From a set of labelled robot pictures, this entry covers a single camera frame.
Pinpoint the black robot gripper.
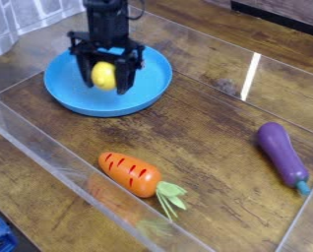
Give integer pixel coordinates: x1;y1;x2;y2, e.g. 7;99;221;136
66;0;144;95

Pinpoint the yellow toy lemon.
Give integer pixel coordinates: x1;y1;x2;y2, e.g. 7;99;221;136
90;62;116;91

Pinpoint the round blue tray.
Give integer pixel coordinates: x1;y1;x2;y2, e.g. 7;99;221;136
42;46;172;117

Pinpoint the white curtain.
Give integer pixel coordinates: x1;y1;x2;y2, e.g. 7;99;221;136
0;0;84;55

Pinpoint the orange toy carrot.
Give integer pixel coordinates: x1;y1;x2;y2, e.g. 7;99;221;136
98;152;187;219

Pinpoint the black baseboard strip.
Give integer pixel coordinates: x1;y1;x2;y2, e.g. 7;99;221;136
229;0;313;36

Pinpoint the purple toy eggplant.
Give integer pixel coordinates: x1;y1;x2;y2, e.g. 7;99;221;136
256;122;310;195

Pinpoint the blue box corner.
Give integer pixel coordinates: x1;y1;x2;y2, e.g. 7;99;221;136
0;218;17;252

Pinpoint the clear acrylic enclosure wall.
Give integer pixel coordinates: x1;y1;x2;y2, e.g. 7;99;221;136
0;1;313;252

